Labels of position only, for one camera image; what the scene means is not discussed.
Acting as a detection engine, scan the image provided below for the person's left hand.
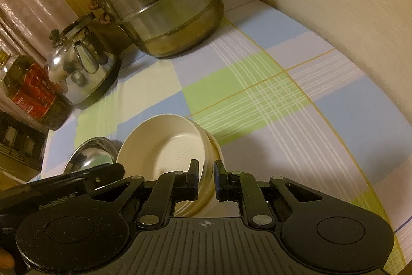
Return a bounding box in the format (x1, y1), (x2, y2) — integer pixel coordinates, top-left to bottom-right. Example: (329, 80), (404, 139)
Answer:
(0, 247), (15, 270)

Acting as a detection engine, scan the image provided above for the beige patterned curtain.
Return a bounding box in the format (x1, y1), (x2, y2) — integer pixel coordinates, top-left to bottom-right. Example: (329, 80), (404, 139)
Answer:
(0, 0), (66, 69)

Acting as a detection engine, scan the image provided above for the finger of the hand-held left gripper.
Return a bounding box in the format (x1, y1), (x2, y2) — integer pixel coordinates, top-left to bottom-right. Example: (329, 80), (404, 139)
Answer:
(30, 163), (126, 195)

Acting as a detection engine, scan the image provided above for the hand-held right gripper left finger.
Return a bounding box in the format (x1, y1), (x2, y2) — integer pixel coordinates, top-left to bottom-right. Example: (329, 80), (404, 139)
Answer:
(90, 159), (199, 228)

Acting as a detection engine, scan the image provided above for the plaid tablecloth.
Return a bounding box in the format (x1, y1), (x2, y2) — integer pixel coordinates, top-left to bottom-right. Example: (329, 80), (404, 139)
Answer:
(30, 0), (412, 275)

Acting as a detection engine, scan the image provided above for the round stainless steel plate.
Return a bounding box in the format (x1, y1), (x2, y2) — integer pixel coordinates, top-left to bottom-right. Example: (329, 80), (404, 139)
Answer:
(63, 136), (118, 176)

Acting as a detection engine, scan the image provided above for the dark shelf rack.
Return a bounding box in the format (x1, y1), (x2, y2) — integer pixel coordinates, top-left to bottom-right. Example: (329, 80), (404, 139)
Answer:
(0, 111), (49, 171)

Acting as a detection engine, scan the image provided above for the stainless steel kettle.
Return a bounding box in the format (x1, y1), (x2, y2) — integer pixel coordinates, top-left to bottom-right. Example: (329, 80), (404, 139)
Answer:
(48, 12), (122, 107)

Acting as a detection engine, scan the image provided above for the cream round plastic bowl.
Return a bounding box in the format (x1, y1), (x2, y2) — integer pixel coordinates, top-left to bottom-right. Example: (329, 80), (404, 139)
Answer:
(116, 114), (222, 218)

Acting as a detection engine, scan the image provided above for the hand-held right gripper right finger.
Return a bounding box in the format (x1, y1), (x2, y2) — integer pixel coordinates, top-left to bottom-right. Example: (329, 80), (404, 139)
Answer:
(213, 160), (323, 228)

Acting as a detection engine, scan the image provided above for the cooking oil bottle red label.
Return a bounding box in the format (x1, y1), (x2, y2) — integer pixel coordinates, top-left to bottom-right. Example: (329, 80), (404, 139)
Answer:
(0, 51), (72, 131)

